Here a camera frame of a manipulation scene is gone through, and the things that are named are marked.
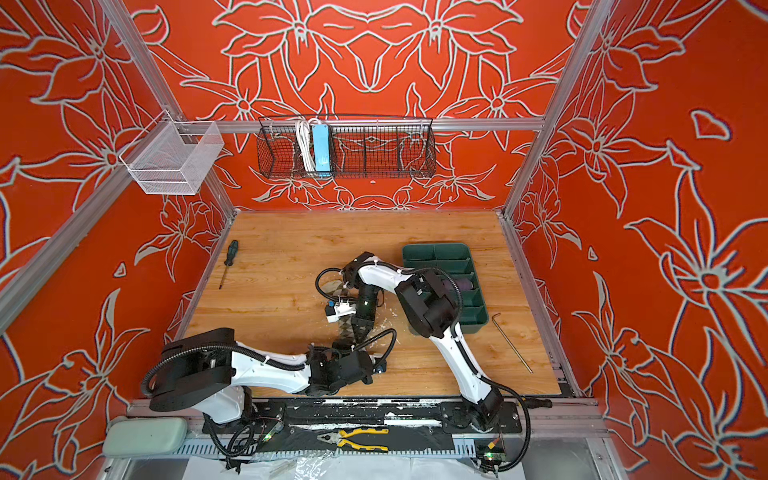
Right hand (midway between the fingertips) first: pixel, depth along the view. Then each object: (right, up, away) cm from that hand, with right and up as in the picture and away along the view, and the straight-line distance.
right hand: (357, 335), depth 87 cm
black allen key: (+42, +3, +1) cm, 42 cm away
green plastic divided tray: (+35, +22, +20) cm, 46 cm away
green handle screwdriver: (-47, +25, +18) cm, 56 cm away
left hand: (0, -1, -3) cm, 3 cm away
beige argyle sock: (-3, +1, -2) cm, 4 cm away
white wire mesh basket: (-59, +55, +5) cm, 81 cm away
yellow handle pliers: (-2, -18, -18) cm, 26 cm away
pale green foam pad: (-48, -17, -20) cm, 55 cm away
